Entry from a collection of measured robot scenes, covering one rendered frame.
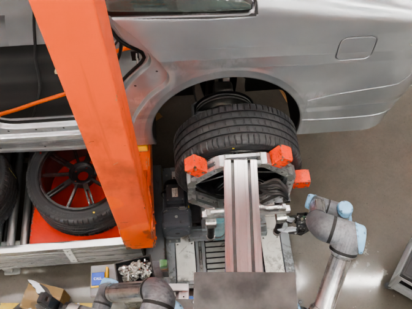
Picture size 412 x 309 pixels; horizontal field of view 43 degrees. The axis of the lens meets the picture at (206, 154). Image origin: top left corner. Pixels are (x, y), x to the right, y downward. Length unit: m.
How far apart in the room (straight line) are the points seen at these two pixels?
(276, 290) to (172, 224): 1.86
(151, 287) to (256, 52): 1.12
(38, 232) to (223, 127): 1.43
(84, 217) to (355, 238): 1.57
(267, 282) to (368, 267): 2.32
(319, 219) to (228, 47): 0.83
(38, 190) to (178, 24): 1.46
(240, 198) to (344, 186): 2.43
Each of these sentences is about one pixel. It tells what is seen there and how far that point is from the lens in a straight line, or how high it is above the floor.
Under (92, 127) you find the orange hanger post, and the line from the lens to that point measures 1.85.
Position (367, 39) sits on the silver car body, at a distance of 2.47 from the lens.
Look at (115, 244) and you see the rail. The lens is 3.12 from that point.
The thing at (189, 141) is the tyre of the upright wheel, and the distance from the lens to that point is 2.60.
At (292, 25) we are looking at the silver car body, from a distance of 2.31.
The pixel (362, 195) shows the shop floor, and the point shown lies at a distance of 3.78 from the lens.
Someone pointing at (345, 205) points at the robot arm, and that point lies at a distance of 2.58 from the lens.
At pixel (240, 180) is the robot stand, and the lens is 1.41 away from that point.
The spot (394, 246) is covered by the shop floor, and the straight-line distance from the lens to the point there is 3.70.
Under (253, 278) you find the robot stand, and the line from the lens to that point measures 1.32.
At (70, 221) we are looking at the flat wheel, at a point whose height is 0.50.
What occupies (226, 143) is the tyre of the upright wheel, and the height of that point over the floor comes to 1.17.
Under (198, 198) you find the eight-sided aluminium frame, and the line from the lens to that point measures 2.86.
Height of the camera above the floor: 3.29
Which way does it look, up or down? 60 degrees down
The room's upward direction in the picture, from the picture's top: straight up
